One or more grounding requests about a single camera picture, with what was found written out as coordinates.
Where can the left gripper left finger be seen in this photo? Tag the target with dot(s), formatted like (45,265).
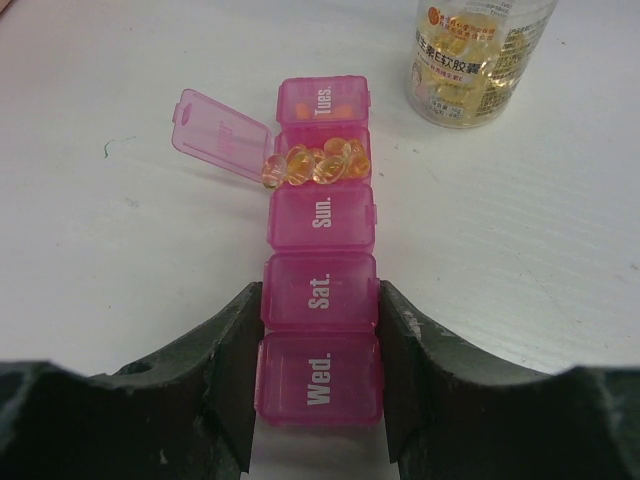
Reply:
(185,411)

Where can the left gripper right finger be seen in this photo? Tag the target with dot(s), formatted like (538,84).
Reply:
(455,411)

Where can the pink pill organizer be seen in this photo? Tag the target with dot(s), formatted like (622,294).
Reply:
(319,362)

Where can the glass pill bottle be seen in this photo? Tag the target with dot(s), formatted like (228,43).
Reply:
(469,56)

